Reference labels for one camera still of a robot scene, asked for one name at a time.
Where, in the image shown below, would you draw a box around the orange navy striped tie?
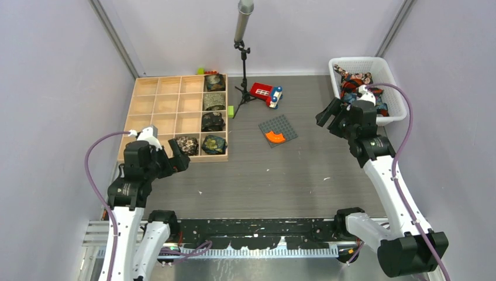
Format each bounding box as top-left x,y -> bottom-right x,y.
340,79 -> 368,93

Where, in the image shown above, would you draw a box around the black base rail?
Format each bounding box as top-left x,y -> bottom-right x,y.
141,217 -> 373,251

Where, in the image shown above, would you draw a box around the pink floral dark tie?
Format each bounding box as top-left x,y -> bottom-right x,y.
333,64 -> 373,85

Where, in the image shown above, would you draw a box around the grey microphone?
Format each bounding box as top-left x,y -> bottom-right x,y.
234,0 -> 254,43

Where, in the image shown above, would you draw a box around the grey lego baseplate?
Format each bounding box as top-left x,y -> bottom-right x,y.
259,115 -> 298,148

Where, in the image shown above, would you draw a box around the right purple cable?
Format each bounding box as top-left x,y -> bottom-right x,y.
366,82 -> 452,281

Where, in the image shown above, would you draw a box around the orange curved block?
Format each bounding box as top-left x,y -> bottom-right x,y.
264,131 -> 287,144

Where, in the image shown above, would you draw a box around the rolled dark tie top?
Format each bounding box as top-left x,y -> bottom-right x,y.
205,74 -> 226,92

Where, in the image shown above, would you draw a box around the green and red small toys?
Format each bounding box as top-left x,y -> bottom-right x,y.
197,67 -> 218,75

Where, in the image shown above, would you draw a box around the green block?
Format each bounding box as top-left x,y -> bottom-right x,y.
227,105 -> 235,118

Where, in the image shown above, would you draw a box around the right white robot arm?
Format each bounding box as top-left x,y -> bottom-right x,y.
316,85 -> 450,280

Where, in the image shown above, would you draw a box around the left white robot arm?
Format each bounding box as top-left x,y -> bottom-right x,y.
99,125 -> 190,280

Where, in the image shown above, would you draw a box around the wooden compartment tray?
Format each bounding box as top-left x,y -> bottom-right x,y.
124,74 -> 229,156

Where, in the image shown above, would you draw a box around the white plastic basket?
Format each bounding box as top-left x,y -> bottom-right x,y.
328,57 -> 408,127

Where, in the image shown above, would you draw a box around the rolled olive patterned tie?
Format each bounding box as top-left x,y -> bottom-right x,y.
203,92 -> 226,111

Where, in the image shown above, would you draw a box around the rolled blue gold flower tie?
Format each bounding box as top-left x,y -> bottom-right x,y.
201,135 -> 228,155

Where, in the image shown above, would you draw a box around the rolled beige floral tie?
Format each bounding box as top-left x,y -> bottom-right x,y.
175,135 -> 199,156

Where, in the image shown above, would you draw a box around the red toy block car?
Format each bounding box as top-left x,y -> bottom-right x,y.
249,83 -> 283,109

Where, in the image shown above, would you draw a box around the rolled black gold tie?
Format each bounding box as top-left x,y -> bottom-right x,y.
201,112 -> 225,132

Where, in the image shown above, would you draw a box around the black tripod stand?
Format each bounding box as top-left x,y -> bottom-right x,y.
233,40 -> 256,118

